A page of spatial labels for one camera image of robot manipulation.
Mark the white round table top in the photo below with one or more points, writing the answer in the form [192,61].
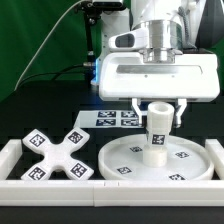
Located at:
[131,158]

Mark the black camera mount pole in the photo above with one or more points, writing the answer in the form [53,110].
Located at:
[91,15]

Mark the white sheet with markers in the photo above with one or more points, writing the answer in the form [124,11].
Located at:
[107,119]

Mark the white U-shaped fence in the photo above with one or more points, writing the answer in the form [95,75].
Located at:
[100,192]

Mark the white cross-shaped table base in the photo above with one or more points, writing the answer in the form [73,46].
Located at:
[57,157]

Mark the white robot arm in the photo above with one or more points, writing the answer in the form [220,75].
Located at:
[157,50]

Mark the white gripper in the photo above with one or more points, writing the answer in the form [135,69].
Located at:
[126,75]

